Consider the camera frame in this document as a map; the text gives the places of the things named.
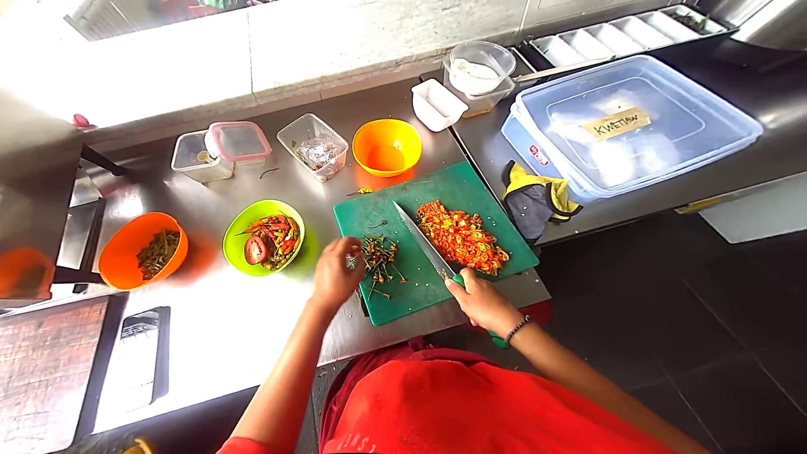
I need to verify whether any person's left hand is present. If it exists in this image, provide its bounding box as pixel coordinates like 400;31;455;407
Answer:
312;236;367;312

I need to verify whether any person's right hand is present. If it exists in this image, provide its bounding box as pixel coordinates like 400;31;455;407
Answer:
444;267;525;341

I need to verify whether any green-handled kitchen knife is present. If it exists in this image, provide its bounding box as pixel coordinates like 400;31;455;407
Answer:
393;201;510;349

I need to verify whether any person's right forearm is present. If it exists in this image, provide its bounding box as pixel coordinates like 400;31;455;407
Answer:
506;315;712;454

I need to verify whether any person's left forearm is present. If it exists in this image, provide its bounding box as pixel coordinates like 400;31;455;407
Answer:
231;298;338;454

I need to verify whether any pile of green chili stems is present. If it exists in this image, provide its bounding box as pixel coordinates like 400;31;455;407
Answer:
361;235;407;300

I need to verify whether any pile of chopped chilies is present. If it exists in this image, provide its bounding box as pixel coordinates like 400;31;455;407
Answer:
416;201;510;277

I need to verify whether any green cutting board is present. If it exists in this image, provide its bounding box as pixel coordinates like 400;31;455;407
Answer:
333;161;541;327

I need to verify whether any pile of whole red chilies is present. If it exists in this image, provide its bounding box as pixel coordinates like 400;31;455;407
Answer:
237;213;301;271

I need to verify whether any halved tomato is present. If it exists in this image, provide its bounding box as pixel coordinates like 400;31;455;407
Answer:
243;235;269;266

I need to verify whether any yellow-orange bowl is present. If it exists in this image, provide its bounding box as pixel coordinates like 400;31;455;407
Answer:
352;119;422;178

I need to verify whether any crumpled clear plastic bag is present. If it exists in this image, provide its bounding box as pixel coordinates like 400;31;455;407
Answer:
295;135;345;172

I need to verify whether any yellow and gray cloth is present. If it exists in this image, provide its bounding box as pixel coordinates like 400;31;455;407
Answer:
502;159;584;241

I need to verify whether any lime green bowl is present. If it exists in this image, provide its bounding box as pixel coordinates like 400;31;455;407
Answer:
222;199;306;277

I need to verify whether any person's body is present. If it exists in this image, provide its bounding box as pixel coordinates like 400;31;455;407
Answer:
217;337;678;454

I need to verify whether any clear rectangular plastic container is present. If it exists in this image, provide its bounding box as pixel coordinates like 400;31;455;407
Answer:
276;113;350;184

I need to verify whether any stainless steel counter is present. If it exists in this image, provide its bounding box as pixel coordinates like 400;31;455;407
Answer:
0;66;552;454
421;25;807;247

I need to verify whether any clear container with pink-rimmed lid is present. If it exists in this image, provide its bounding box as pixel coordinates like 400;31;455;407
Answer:
205;121;272;166

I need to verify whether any white rectangular plastic tub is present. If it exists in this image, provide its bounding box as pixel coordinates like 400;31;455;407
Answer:
411;78;469;133

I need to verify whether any clear yellowish plastic container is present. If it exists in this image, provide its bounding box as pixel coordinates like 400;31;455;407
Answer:
443;58;517;119

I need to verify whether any clear square plastic container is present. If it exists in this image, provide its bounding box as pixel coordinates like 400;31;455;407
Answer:
171;130;235;184

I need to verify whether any pile of dried brown leaves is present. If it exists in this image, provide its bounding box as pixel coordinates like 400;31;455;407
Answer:
137;229;181;281

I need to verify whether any round clear plastic bowl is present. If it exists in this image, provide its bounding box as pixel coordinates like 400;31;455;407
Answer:
449;41;517;97

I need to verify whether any deep orange bowl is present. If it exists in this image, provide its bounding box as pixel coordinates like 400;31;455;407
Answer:
98;212;189;292

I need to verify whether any black condiment tray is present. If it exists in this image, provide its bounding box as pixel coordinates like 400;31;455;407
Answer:
514;4;738;83

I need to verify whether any wooden stick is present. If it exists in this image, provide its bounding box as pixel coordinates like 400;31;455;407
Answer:
512;55;616;83

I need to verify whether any large blue lidded storage box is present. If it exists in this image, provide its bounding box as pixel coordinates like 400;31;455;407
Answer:
501;54;764;204

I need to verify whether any row of white condiment tubs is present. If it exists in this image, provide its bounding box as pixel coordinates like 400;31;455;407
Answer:
530;5;728;68

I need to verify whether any brown wooden board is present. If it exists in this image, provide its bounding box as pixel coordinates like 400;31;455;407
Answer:
0;296;109;454

